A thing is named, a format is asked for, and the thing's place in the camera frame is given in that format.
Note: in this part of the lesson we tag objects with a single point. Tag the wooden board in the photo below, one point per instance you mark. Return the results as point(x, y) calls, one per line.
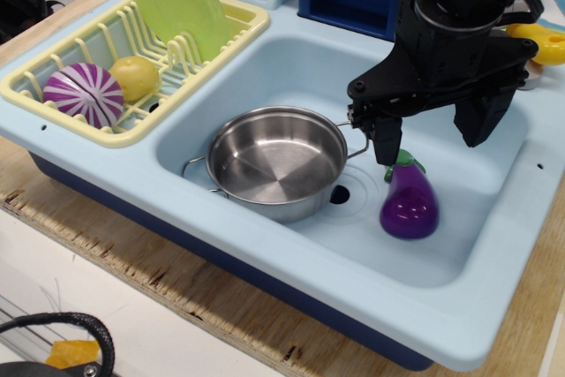
point(172, 313)

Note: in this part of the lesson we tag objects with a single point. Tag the light blue toy sink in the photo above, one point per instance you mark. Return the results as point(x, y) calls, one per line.
point(443, 297)

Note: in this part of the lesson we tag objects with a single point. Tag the pale yellow dish rack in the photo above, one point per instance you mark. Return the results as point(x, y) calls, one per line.
point(122, 32)

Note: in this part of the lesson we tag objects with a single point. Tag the green plastic plate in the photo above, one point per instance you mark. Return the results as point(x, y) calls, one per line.
point(204, 20)

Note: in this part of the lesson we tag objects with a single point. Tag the purple toy eggplant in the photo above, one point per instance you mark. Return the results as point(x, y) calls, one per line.
point(411, 209)

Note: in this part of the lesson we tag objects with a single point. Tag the yellow toy potato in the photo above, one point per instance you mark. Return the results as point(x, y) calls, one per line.
point(137, 77)

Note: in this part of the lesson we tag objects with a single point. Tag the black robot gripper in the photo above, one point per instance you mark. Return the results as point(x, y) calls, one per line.
point(446, 52)

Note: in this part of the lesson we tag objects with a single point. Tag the yellow tape piece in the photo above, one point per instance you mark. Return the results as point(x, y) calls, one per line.
point(66, 354)

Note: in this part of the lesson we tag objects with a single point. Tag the grey toy faucet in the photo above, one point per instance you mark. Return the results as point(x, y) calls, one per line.
point(535, 72)

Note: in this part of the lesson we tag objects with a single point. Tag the purple white striped onion toy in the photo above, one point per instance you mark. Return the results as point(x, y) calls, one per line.
point(88, 90)

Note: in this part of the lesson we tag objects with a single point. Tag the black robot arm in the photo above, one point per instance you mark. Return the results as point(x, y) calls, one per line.
point(446, 52)

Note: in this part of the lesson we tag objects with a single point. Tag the stainless steel pot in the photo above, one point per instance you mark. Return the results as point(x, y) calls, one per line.
point(281, 162)

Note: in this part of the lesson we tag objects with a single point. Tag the yellow toy faucet handle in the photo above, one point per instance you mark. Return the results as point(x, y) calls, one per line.
point(550, 42)

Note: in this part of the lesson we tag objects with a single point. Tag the black bag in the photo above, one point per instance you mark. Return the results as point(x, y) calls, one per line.
point(19, 15)

